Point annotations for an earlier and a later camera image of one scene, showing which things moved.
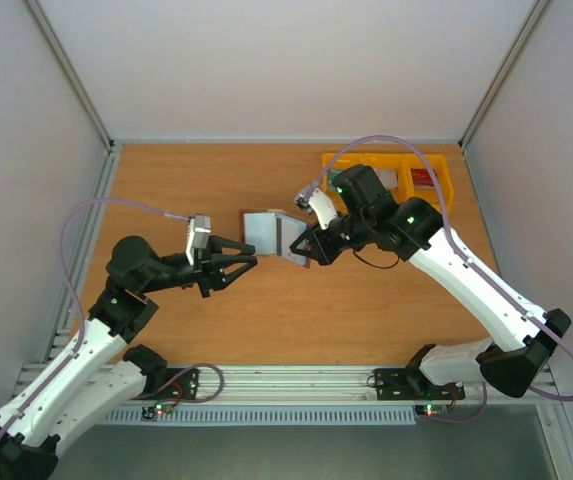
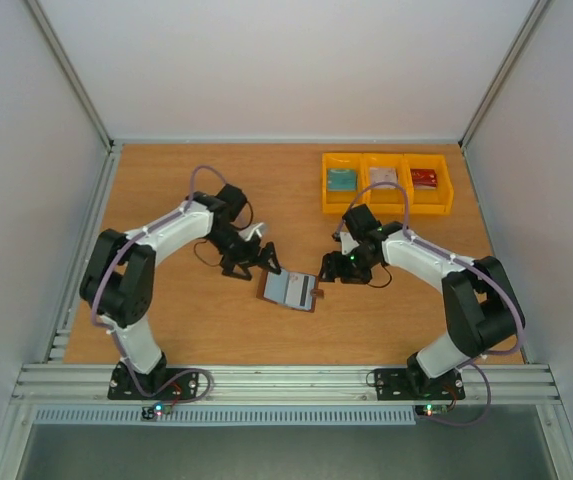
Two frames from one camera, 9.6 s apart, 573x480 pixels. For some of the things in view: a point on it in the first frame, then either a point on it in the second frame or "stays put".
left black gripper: x=211 y=263 to x=249 y=257
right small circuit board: x=432 y=410 stays put
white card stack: x=388 y=177 stays put
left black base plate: x=185 y=388 stays put
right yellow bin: x=440 y=168 stays put
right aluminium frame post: x=532 y=23 stays put
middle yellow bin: x=401 y=162 stays put
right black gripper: x=321 y=243 to x=341 y=265
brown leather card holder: x=288 y=228 to x=291 y=289
